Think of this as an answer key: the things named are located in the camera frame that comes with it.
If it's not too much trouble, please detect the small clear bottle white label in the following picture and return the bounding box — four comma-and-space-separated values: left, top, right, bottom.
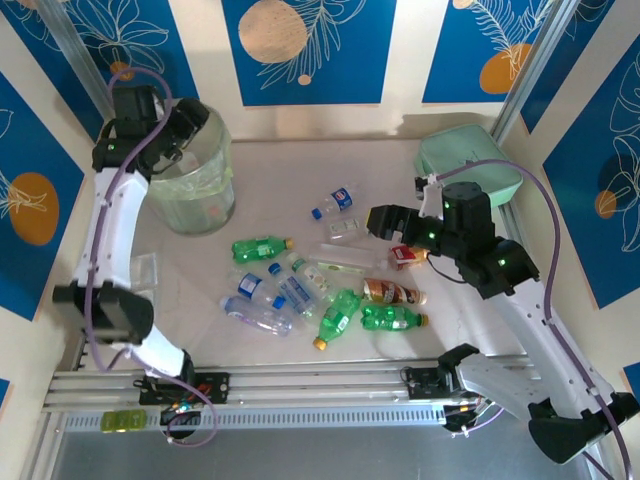
328, 217, 370, 244

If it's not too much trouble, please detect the brown label drink bottle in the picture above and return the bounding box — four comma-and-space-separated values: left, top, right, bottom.
362, 277, 429, 307

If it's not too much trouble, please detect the clear bottle light blue label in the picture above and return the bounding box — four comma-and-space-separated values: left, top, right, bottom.
219, 294, 294, 338

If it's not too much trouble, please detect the crushed clear bottle blue label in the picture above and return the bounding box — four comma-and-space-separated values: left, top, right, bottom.
227, 268, 287, 310

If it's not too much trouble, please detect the long clear bottle white cap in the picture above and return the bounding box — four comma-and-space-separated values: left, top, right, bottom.
308, 242, 395, 276

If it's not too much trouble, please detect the clear bottle blue printed label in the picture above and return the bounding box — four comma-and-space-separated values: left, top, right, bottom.
267, 262, 321, 320

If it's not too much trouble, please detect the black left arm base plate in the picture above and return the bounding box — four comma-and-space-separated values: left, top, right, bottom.
138, 372, 232, 407

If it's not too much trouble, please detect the grey slotted cable duct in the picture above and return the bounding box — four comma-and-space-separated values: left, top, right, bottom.
62, 403, 447, 434

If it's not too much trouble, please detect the aluminium frame post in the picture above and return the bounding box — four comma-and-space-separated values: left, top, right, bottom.
37, 0, 119, 109
489, 0, 584, 144

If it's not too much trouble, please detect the crushed green bottle yellow cap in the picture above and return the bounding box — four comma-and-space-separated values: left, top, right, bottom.
359, 303, 430, 333

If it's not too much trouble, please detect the mint green zip case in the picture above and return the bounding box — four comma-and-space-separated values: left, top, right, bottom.
413, 124, 524, 210

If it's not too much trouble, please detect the clear bottle pale green cap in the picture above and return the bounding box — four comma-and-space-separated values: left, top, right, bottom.
284, 251, 337, 304

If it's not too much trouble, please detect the clear bottle Pepsi label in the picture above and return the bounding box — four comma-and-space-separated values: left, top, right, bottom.
310, 182, 362, 221

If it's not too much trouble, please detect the clear plastic container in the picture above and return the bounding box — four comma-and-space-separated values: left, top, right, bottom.
130, 252, 160, 287

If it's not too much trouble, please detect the red printed package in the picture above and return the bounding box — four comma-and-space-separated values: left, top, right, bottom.
388, 244, 432, 272

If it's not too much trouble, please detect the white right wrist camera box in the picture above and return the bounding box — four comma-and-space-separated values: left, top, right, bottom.
413, 174, 447, 217

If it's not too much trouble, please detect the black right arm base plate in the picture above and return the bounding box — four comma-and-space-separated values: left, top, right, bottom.
403, 367, 444, 401

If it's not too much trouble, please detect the aluminium front frame rail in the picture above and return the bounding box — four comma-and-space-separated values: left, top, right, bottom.
42, 357, 544, 416

